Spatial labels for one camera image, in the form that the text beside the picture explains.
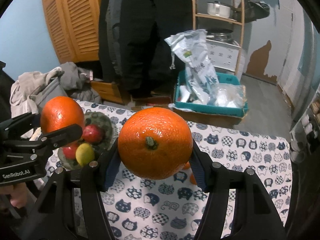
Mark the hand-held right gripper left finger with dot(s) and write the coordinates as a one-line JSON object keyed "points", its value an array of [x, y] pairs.
{"points": [[111, 170]]}

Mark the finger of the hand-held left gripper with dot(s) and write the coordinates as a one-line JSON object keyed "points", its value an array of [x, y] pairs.
{"points": [[65, 133], [22, 122]]}

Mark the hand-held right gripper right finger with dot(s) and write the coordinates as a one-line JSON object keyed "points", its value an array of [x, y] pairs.
{"points": [[198, 172]]}

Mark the orange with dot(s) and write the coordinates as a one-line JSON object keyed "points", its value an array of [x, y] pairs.
{"points": [[162, 125], [60, 115], [193, 178]]}

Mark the red apple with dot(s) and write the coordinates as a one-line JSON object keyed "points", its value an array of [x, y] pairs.
{"points": [[92, 133], [70, 152]]}

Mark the yellow-green lemon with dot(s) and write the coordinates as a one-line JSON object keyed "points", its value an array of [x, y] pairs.
{"points": [[85, 155]]}

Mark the glass plate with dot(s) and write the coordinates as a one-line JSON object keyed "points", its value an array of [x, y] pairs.
{"points": [[101, 122]]}

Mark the person's left hand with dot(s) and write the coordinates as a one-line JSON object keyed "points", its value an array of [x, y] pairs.
{"points": [[18, 195]]}

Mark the beige jacket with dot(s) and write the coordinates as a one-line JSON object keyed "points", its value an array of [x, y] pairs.
{"points": [[25, 85]]}

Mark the cat-print tablecloth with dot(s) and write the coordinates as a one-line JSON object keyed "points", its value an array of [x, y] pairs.
{"points": [[237, 160]]}

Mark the grey hoodie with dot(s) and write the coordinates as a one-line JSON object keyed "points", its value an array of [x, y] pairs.
{"points": [[75, 80]]}

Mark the cardboard box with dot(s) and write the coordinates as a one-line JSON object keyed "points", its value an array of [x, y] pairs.
{"points": [[212, 120]]}

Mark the wooden low box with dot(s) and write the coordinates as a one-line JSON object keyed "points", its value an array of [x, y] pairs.
{"points": [[110, 91]]}

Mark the clear plastic bag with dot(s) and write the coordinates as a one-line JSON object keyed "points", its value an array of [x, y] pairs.
{"points": [[231, 96]]}

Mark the teal crate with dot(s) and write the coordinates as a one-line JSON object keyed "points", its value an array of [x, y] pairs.
{"points": [[232, 80]]}

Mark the dark grey hanging coat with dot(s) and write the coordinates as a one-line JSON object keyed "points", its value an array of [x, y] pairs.
{"points": [[112, 30]]}

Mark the wooden louvered cabinet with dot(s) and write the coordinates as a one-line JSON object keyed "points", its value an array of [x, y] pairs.
{"points": [[75, 17]]}

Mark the white printed plastic bag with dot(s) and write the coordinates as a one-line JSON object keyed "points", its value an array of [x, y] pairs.
{"points": [[195, 55]]}

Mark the white patterned storage box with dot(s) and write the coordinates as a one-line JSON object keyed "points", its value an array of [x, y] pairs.
{"points": [[222, 55]]}

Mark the black hanging coat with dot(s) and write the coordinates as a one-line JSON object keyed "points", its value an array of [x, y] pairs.
{"points": [[155, 42]]}

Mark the steel steamer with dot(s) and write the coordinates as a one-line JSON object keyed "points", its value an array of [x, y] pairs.
{"points": [[220, 35]]}

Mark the wooden shelf rack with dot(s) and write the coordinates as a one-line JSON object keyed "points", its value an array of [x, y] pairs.
{"points": [[195, 17]]}

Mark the steel pot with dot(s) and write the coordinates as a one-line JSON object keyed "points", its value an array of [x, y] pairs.
{"points": [[218, 8]]}

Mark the dark wok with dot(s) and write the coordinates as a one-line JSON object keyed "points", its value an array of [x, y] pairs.
{"points": [[255, 8]]}

